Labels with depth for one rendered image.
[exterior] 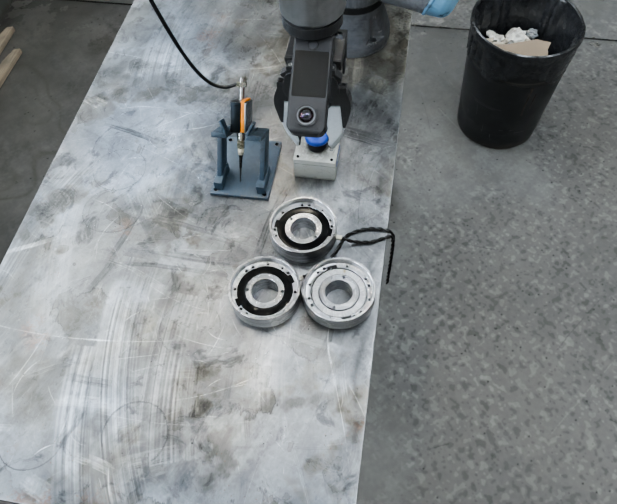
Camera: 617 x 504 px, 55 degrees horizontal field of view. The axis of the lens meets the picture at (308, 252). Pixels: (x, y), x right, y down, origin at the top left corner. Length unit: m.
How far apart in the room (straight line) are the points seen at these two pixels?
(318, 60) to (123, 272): 0.46
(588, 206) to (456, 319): 0.62
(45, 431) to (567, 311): 1.46
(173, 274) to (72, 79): 1.75
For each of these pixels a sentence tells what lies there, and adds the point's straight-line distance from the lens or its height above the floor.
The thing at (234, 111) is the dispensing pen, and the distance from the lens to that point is 0.95.
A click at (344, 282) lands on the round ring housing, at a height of 0.83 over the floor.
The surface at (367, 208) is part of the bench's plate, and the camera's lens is 0.98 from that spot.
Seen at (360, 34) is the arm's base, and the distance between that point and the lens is 1.20.
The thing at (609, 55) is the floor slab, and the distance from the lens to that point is 2.69.
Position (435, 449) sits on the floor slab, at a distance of 1.66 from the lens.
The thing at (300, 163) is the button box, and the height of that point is 0.84.
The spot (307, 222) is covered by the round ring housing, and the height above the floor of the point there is 0.82.
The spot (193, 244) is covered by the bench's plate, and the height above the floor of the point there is 0.80.
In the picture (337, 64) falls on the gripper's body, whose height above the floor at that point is 1.10.
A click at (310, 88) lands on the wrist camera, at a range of 0.70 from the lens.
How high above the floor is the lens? 1.59
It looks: 58 degrees down
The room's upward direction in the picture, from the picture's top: 4 degrees counter-clockwise
